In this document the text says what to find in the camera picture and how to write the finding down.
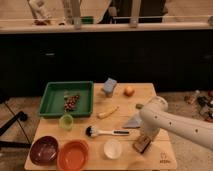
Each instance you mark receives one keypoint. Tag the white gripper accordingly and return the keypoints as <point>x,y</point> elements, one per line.
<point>149,131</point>

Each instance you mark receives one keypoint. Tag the wooden felt eraser block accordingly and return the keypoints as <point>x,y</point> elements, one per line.
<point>141,144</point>

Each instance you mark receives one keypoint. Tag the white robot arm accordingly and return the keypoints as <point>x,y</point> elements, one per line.
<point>154,117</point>

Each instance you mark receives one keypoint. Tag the grey folded cloth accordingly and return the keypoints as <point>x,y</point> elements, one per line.
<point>133,122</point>

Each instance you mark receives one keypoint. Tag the small white bowl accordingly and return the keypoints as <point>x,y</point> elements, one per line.
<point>112,149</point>

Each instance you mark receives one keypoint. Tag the orange round fruit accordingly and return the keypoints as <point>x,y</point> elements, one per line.
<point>129,91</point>

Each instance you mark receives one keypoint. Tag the yellow banana toy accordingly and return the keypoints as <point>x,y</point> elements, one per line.
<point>107,113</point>

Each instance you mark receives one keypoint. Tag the blue sponge block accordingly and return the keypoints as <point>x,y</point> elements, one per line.
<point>109,86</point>

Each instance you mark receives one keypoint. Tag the orange bowl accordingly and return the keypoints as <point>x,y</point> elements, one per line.
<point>73,156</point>

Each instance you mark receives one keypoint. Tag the small green cup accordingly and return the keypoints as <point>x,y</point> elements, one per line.
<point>66,122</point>

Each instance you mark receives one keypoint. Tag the red grape bunch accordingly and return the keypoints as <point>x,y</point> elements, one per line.
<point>71,102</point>

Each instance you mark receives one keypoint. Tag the green plastic tray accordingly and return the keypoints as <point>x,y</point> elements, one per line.
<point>55,94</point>

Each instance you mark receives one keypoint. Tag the dark purple bowl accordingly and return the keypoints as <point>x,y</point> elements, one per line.
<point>44,150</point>

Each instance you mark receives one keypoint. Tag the black tripod stand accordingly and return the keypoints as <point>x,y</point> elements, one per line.
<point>19,117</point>

